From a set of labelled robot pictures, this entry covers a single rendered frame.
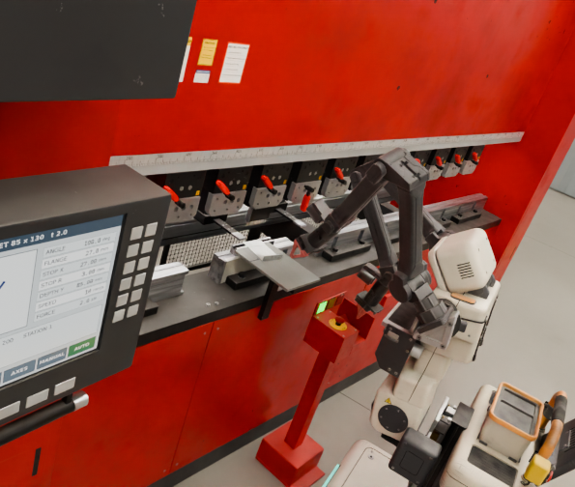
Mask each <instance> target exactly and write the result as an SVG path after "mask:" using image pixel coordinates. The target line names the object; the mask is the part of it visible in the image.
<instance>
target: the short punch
mask: <svg viewBox="0 0 575 487"><path fill-rule="evenodd" d="M271 209H272V207H268V208H262V209H256V210H255V209H253V208H252V207H248V211H247V214H246V217H245V220H246V225H245V226H250V225H255V224H260V223H265V221H266V219H267V218H269V215H270V212H271Z"/></svg>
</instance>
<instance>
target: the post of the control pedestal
mask: <svg viewBox="0 0 575 487"><path fill-rule="evenodd" d="M334 366H335V363H332V362H331V361H330V360H328V359H327V358H325V357H324V356H323V355H321V354H320V353H319V354H318V357H317V359H316V361H315V364H314V366H313V369H312V371H311V374H310V376H309V379H308V381H307V384H306V386H305V389H304V391H303V394H302V398H301V400H300V403H299V405H298V407H297V409H296V412H295V414H294V417H293V420H292V422H291V425H290V427H289V430H288V432H287V435H286V437H285V440H284V442H285V443H287V444H288V445H290V446H291V447H292V448H293V449H295V448H297V447H298V446H300V445H301V444H302V442H303V440H304V438H305V435H306V433H307V430H308V428H309V426H310V423H311V421H312V418H313V417H314V414H315V412H316V410H317V407H318V405H319V402H320V400H321V398H322V395H323V393H324V390H325V388H326V386H327V383H328V381H329V378H330V376H331V372H332V370H333V368H334Z"/></svg>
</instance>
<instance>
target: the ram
mask: <svg viewBox="0 0 575 487"><path fill-rule="evenodd" d="M574 29H575V0H197V3H196V7H195V12H194V16H193V21H192V24H191V29H190V33H189V36H190V37H192V40H191V44H190V49H189V53H188V57H187V65H186V69H185V74H184V78H183V82H179V85H178V89H177V94H176V97H175V98H174V99H155V100H121V103H120V108H119V114H118V119H117V125H116V129H115V134H114V140H113V145H112V151H111V157H122V156H139V155H155V154H171V153H187V152H204V151H219V150H236V149H251V148H268V147H284V146H300V145H316V144H332V143H348V142H364V141H380V140H396V139H413V138H428V137H445V136H461V135H477V134H493V133H509V132H525V130H526V128H527V126H528V124H529V122H530V120H531V118H532V115H533V113H534V111H535V109H536V107H537V105H538V103H539V101H540V99H541V97H542V95H543V93H544V91H545V89H546V87H547V85H548V83H549V80H550V78H551V76H552V74H553V72H554V70H555V68H556V66H557V64H558V62H559V60H560V58H561V56H562V53H563V51H564V49H565V47H566V45H567V43H568V41H569V39H570V37H571V35H572V33H573V31H574ZM204 39H210V40H217V45H216V52H215V56H214V60H213V64H212V65H211V66H205V65H197V64H198V60H199V56H200V52H201V47H202V43H203V40H204ZM228 42H232V43H248V44H250V47H249V51H248V54H247V58H246V61H245V65H244V72H243V76H242V79H241V83H240V84H232V83H218V80H219V76H220V72H221V68H222V64H223V60H224V56H225V52H226V48H227V45H228ZM196 70H204V71H211V72H210V76H209V80H208V83H201V82H193V81H194V76H195V73H196ZM521 139H522V137H512V138H500V139H487V140H475V141H462V142H449V143H437V144H423V145H411V146H398V147H400V148H406V149H407V150H409V152H411V151H422V150H434V149H444V148H455V147H466V146H476V145H487V144H498V143H508V142H519V141H521ZM395 148H397V147H385V148H373V149H360V150H348V151H334V152H322V153H309V154H296V155H284V156H271V157H258V158H233V159H221V160H208V161H196V162H183V163H170V164H157V165H144V166H132V167H131V168H132V169H134V170H135V171H137V172H138V173H140V174H141V175H143V176H144V175H155V174H165V173H176V172H187V171H197V170H208V169H219V168H230V167H241V166H251V165H262V164H273V163H283V162H294V161H305V160H315V159H327V158H347V157H358V156H369V155H379V154H385V153H387V152H389V151H391V150H393V149H395Z"/></svg>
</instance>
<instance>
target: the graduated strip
mask: <svg viewBox="0 0 575 487"><path fill-rule="evenodd" d="M523 135H524V132H509V133H493V134H477V135H461V136H445V137H428V138H413V139H396V140H380V141H364V142H348V143H332V144H316V145H300V146H284V147H268V148H251V149H236V150H219V151H204V152H187V153H171V154H155V155H139V156H122V157H110V161H109V166H111V165H119V164H126V165H127V166H129V167H132V166H144V165H157V164H170V163H183V162H196V161H208V160H221V159H233V158H258V157H271V156H284V155H296V154H309V153H322V152H334V151H348V150H360V149H373V148H385V147H398V146H411V145H423V144H437V143H449V142H462V141H475V140H487V139H500V138H512V137H523Z"/></svg>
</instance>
